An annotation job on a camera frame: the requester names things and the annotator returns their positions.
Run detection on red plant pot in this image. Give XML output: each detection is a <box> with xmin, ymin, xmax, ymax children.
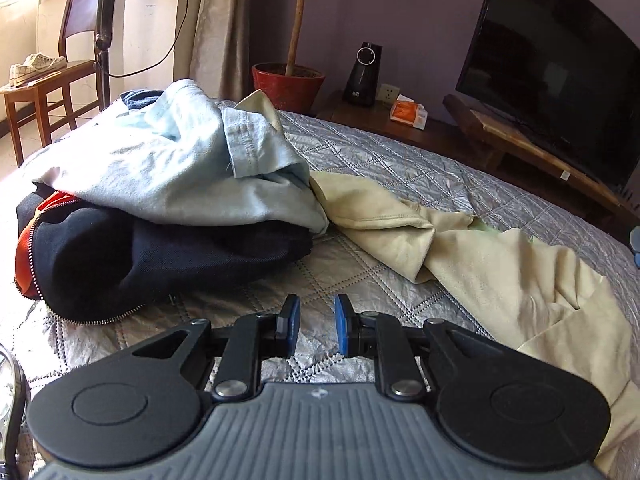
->
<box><xmin>252</xmin><ymin>63</ymin><xmax>326</xmax><ymax>115</ymax></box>

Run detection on wooden TV stand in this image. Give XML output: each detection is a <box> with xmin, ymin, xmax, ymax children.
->
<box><xmin>442</xmin><ymin>94</ymin><xmax>639</xmax><ymax>223</ymax></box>

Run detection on dark navy zip jacket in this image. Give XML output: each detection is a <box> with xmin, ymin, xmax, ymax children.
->
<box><xmin>14</xmin><ymin>185</ymin><xmax>312</xmax><ymax>324</ymax></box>

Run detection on white sneakers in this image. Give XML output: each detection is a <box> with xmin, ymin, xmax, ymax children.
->
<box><xmin>9</xmin><ymin>52</ymin><xmax>67</xmax><ymax>88</ymax></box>

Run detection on light blue shirt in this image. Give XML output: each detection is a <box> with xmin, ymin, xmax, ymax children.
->
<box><xmin>24</xmin><ymin>79</ymin><xmax>329</xmax><ymax>234</ymax></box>

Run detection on silver quilted bedspread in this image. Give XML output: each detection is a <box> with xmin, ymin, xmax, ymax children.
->
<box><xmin>0</xmin><ymin>97</ymin><xmax>640</xmax><ymax>480</ymax></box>

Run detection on black flat screen television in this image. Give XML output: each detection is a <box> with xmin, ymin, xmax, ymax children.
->
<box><xmin>457</xmin><ymin>0</ymin><xmax>639</xmax><ymax>191</ymax></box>

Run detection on black speaker with ring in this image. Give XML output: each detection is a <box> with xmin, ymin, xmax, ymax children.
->
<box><xmin>343</xmin><ymin>42</ymin><xmax>382</xmax><ymax>108</ymax></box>

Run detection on beige fleece garment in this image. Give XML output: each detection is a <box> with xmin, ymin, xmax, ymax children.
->
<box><xmin>234</xmin><ymin>88</ymin><xmax>640</xmax><ymax>476</ymax></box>

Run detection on orange tissue pack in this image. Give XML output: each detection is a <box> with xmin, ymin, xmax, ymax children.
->
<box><xmin>390</xmin><ymin>94</ymin><xmax>428</xmax><ymax>130</ymax></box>

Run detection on wooden chair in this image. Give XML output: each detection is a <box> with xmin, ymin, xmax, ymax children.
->
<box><xmin>1</xmin><ymin>0</ymin><xmax>108</xmax><ymax>166</ymax></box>

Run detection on dark blue garment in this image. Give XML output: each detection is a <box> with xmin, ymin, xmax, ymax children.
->
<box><xmin>119</xmin><ymin>89</ymin><xmax>164</xmax><ymax>112</ymax></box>

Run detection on beige curtain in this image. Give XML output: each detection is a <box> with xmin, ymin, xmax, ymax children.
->
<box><xmin>190</xmin><ymin>0</ymin><xmax>250</xmax><ymax>101</ymax></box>

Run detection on white wall socket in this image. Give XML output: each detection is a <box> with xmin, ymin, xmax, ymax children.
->
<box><xmin>376</xmin><ymin>84</ymin><xmax>400</xmax><ymax>105</ymax></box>

